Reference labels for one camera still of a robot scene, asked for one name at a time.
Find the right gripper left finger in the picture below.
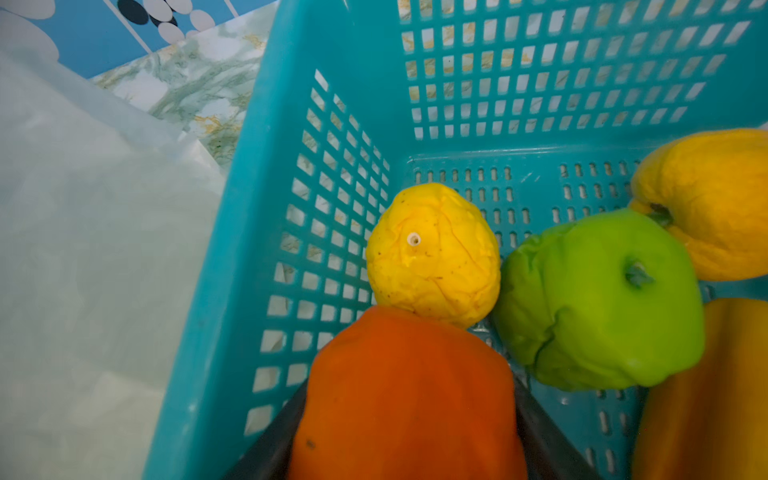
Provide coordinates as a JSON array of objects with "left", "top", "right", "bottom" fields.
[{"left": 223, "top": 381, "right": 308, "bottom": 480}]

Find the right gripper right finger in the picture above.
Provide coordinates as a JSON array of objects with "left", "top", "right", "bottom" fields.
[{"left": 514, "top": 378, "right": 600, "bottom": 480}]

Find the yellow mango fruit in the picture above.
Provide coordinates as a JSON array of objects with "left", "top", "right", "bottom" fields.
[{"left": 631, "top": 298, "right": 767, "bottom": 479}]

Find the green fruit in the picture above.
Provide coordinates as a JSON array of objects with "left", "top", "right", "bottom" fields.
[{"left": 491, "top": 209, "right": 706, "bottom": 391}]

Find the yellow lemon fruit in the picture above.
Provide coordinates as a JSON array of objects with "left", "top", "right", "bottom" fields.
[{"left": 366, "top": 183, "right": 501, "bottom": 329}]

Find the white translucent plastic bag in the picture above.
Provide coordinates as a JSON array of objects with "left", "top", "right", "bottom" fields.
[{"left": 0, "top": 11, "right": 227, "bottom": 480}]

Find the yellow orange round fruit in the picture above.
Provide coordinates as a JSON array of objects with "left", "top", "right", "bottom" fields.
[{"left": 629, "top": 128, "right": 767, "bottom": 282}]

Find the teal plastic basket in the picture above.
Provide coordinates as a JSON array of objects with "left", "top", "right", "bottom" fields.
[{"left": 143, "top": 1, "right": 767, "bottom": 479}]

